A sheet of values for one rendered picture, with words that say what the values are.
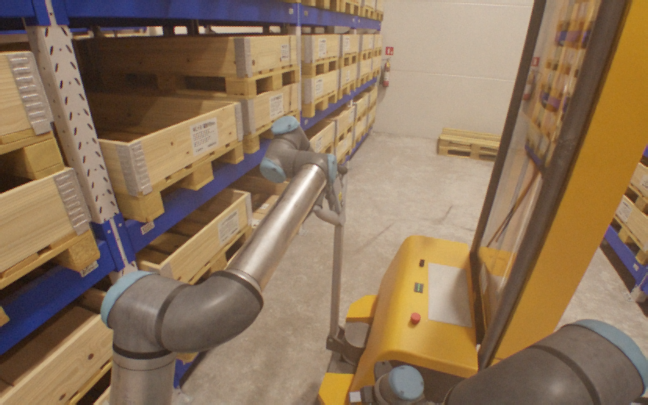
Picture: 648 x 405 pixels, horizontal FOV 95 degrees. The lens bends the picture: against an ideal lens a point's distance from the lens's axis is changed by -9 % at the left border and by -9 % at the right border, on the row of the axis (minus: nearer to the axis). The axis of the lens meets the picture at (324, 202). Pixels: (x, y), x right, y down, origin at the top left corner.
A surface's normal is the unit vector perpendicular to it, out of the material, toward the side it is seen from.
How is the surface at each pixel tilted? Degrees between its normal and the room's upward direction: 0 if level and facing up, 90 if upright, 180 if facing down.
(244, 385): 0
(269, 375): 0
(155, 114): 90
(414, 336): 0
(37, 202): 90
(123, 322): 62
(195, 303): 20
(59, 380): 90
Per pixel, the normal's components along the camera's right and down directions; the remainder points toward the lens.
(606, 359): 0.12, -0.73
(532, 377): -0.45, -0.76
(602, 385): 0.24, -0.47
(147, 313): -0.21, -0.27
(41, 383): 0.95, 0.17
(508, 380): -0.59, -0.75
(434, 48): -0.32, 0.44
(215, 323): 0.45, 0.02
